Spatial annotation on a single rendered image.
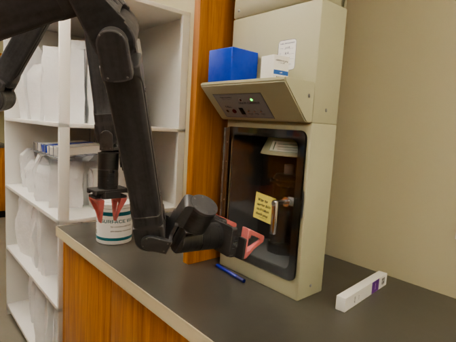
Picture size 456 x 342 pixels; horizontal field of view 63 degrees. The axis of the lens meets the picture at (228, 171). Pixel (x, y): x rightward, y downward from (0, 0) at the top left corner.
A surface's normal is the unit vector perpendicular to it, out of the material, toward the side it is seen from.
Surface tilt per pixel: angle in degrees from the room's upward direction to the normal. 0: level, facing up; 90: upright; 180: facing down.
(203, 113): 90
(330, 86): 90
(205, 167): 90
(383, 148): 90
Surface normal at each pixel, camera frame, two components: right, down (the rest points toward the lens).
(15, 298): 0.66, 0.13
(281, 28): -0.75, 0.04
